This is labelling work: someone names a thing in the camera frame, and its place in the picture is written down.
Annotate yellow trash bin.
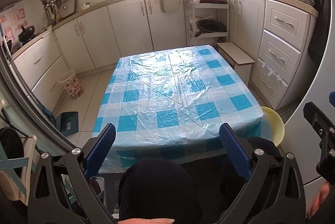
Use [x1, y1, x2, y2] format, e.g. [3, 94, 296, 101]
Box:
[261, 106, 285, 147]

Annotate person's right hand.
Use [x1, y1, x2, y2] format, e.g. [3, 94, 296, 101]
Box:
[307, 182, 332, 219]

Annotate silver refrigerator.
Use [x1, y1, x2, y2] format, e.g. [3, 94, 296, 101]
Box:
[281, 0, 335, 207]

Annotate blue dustpan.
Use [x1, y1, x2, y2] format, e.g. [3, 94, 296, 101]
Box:
[56, 111, 79, 137]

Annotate floral patterned waste basket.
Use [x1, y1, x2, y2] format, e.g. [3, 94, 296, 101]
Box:
[58, 69, 84, 99]

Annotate blue checkered plastic tablecloth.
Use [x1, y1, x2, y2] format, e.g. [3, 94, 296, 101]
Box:
[92, 45, 273, 174]

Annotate small white step stool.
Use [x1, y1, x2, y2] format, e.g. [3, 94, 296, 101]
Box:
[216, 42, 255, 86]

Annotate black frying pan on rack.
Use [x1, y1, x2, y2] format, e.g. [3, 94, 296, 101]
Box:
[194, 19, 227, 38]

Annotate black wok on stove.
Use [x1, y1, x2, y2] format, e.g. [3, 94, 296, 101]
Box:
[18, 25, 35, 44]

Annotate white storage rack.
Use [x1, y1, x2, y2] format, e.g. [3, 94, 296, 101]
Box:
[185, 0, 231, 46]

